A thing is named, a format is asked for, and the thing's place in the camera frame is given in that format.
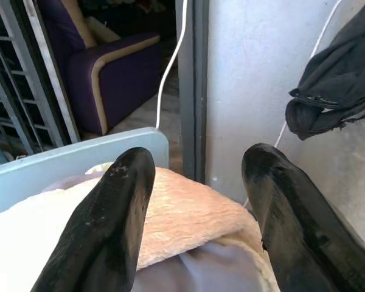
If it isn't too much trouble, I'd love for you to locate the grey metal door frame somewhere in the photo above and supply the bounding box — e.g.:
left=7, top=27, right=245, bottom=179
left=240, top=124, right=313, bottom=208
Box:
left=175, top=0, right=210, bottom=184

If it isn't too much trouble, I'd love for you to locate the white cable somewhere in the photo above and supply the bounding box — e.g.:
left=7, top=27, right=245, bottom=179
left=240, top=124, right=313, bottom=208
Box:
left=155, top=0, right=189, bottom=130

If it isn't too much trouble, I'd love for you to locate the peach fluffy towel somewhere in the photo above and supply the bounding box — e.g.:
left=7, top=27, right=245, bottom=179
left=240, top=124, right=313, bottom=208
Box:
left=85, top=161, right=262, bottom=270

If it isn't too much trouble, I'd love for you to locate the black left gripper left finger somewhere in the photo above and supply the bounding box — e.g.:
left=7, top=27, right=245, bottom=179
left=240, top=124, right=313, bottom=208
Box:
left=30, top=147, right=156, bottom=292

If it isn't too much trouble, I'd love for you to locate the white cloth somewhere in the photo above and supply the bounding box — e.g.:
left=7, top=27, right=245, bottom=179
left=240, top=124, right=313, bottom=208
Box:
left=0, top=176, right=101, bottom=292

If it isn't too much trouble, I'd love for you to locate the lilac grey cloth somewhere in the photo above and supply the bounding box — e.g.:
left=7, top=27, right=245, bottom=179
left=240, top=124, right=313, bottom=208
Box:
left=133, top=240, right=266, bottom=292

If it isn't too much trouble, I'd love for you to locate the black hanging garment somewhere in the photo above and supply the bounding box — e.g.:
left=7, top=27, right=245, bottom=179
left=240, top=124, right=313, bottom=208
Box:
left=285, top=0, right=365, bottom=141

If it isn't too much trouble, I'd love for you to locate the grey metal window grille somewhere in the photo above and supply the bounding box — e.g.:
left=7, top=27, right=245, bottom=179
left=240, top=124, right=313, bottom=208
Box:
left=0, top=0, right=81, bottom=156

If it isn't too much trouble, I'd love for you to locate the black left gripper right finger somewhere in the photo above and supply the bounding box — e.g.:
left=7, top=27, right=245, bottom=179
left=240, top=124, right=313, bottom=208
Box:
left=241, top=142, right=365, bottom=292

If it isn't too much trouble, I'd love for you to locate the purple and beige armchair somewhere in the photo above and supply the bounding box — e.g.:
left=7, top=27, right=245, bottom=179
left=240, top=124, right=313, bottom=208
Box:
left=36, top=0, right=164, bottom=136

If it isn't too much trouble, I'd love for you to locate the light blue plastic laundry basket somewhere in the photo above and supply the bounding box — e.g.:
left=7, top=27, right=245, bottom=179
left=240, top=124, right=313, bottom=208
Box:
left=0, top=127, right=170, bottom=218

